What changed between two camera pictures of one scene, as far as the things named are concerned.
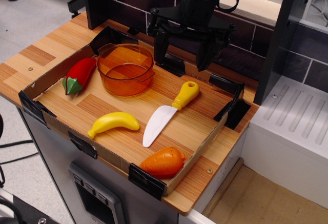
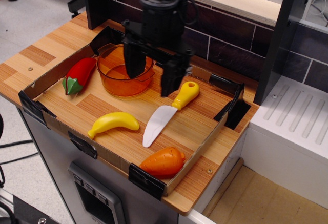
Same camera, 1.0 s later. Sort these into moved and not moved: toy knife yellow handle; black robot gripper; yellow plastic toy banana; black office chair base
Moved: black robot gripper
Not moved: yellow plastic toy banana; black office chair base; toy knife yellow handle
